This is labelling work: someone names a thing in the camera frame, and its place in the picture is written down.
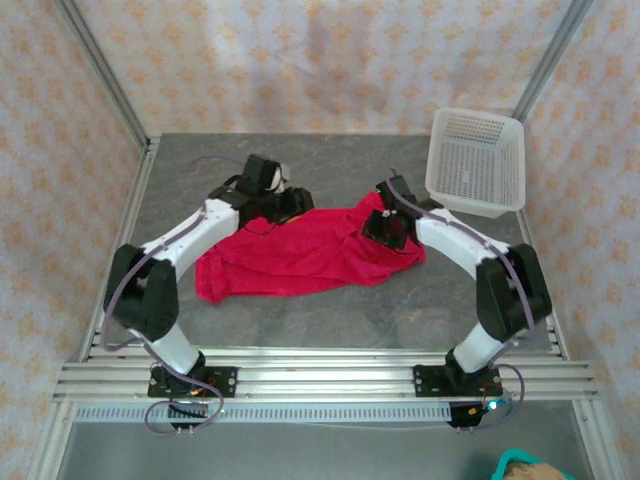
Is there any red t-shirt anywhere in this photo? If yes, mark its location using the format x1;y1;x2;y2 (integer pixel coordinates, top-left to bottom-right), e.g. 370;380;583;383
193;192;427;305

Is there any white perforated plastic basket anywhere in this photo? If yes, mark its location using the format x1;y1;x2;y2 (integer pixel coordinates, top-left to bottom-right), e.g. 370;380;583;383
424;106;526;219

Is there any orange patterned white curtain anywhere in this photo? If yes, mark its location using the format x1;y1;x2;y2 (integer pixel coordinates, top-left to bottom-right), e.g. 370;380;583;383
0;0;640;480

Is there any black base electronics box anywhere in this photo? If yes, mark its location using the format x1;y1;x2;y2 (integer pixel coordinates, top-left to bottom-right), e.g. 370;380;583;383
447;399;501;430
167;402;210;420

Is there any teal plastic bin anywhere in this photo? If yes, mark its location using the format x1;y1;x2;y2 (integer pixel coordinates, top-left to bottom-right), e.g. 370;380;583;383
492;448;581;480

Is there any brown item in bin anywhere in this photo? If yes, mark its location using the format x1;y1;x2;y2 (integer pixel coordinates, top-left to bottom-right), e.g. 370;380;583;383
504;460;576;480

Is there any aluminium mounting rail beam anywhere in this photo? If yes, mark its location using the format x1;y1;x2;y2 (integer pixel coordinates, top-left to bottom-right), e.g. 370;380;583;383
52;347;599;404

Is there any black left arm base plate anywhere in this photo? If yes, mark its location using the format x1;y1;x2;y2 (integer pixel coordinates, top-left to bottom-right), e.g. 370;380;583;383
147;366;239;400

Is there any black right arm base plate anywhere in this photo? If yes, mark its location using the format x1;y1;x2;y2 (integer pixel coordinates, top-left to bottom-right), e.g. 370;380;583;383
413;364;503;400

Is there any aluminium frame post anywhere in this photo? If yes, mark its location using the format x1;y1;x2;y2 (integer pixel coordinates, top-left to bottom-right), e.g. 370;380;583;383
52;0;151;146
514;0;596;121

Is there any slotted grey cable duct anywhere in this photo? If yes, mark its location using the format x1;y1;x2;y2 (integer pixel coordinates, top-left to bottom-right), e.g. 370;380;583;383
74;403;454;424

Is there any aluminium frame leg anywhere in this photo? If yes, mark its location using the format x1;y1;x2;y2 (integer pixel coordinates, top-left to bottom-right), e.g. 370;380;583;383
572;399;629;480
24;402;76;480

